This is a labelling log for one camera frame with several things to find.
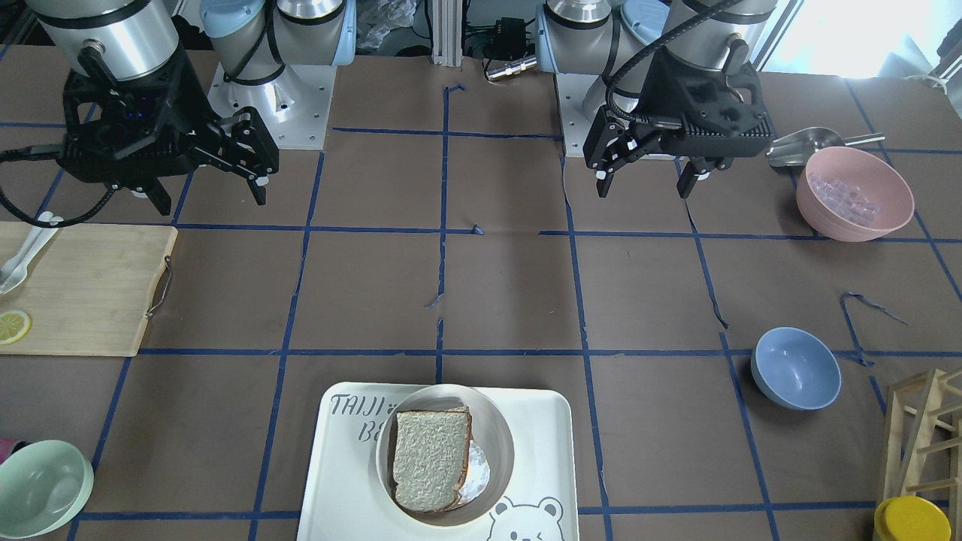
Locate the fried egg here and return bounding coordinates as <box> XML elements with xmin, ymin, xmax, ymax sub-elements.
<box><xmin>455</xmin><ymin>439</ymin><xmax>491</xmax><ymax>507</ymax></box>

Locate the pink cloth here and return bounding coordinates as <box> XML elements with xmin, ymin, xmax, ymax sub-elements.
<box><xmin>0</xmin><ymin>437</ymin><xmax>21</xmax><ymax>464</ymax></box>

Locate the lemon slice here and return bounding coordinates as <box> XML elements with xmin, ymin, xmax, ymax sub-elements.
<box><xmin>1</xmin><ymin>310</ymin><xmax>33</xmax><ymax>346</ymax></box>

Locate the wooden cup rack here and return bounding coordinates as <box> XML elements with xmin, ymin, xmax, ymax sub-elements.
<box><xmin>877</xmin><ymin>369</ymin><xmax>960</xmax><ymax>519</ymax></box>

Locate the green bowl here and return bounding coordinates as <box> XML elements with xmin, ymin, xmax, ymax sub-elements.
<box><xmin>1</xmin><ymin>440</ymin><xmax>94</xmax><ymax>539</ymax></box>

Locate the white plastic fork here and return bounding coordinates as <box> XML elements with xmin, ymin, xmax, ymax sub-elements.
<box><xmin>0</xmin><ymin>210</ymin><xmax>55</xmax><ymax>283</ymax></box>

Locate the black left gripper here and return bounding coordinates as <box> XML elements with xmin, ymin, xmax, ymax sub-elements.
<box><xmin>583</xmin><ymin>38</ymin><xmax>772</xmax><ymax>199</ymax></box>

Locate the cream bear tray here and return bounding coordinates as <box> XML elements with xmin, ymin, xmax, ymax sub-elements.
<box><xmin>298</xmin><ymin>382</ymin><xmax>579</xmax><ymax>540</ymax></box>

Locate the bread slice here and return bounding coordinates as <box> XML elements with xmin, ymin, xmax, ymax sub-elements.
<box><xmin>391</xmin><ymin>405</ymin><xmax>472</xmax><ymax>514</ymax></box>

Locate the white plastic spoon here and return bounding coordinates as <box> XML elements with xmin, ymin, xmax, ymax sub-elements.
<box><xmin>0</xmin><ymin>218</ymin><xmax>61</xmax><ymax>295</ymax></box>

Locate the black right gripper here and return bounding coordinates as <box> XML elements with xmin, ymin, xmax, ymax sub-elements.
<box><xmin>57</xmin><ymin>45</ymin><xmax>280</xmax><ymax>216</ymax></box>

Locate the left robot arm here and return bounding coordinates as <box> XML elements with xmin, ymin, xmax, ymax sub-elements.
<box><xmin>535</xmin><ymin>1</ymin><xmax>776</xmax><ymax>198</ymax></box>

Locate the blue bowl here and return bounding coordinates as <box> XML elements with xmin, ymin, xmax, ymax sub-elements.
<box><xmin>750</xmin><ymin>328</ymin><xmax>843</xmax><ymax>411</ymax></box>

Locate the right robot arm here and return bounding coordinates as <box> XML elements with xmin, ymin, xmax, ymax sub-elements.
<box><xmin>2</xmin><ymin>1</ymin><xmax>358</xmax><ymax>227</ymax></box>

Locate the wooden cutting board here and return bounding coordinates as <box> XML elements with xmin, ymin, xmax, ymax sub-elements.
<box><xmin>1</xmin><ymin>223</ymin><xmax>177</xmax><ymax>357</ymax></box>

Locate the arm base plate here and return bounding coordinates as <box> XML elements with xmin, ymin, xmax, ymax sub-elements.
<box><xmin>555</xmin><ymin>73</ymin><xmax>605</xmax><ymax>160</ymax></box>
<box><xmin>207</xmin><ymin>65</ymin><xmax>337</xmax><ymax>150</ymax></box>

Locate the metal scoop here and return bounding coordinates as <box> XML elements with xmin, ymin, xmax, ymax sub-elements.
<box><xmin>766</xmin><ymin>127</ymin><xmax>886</xmax><ymax>168</ymax></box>

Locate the yellow cup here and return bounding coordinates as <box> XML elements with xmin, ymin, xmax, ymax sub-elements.
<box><xmin>873</xmin><ymin>495</ymin><xmax>952</xmax><ymax>540</ymax></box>

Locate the pink bowl with ice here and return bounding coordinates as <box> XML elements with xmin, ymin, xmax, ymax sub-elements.
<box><xmin>796</xmin><ymin>147</ymin><xmax>916</xmax><ymax>243</ymax></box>

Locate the aluminium frame post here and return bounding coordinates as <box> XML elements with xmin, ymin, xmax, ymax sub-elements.
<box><xmin>430</xmin><ymin>1</ymin><xmax>466</xmax><ymax>69</ymax></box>

